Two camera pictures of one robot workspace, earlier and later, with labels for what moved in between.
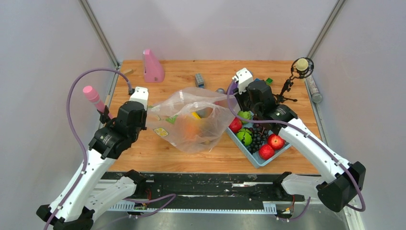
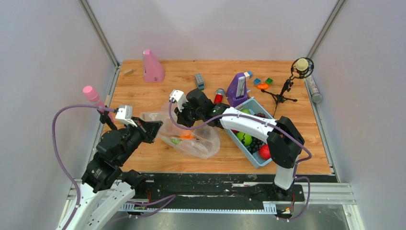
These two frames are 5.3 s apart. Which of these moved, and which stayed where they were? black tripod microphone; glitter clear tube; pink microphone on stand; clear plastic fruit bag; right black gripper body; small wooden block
Moved: clear plastic fruit bag; right black gripper body
Stayed: small wooden block; black tripod microphone; glitter clear tube; pink microphone on stand
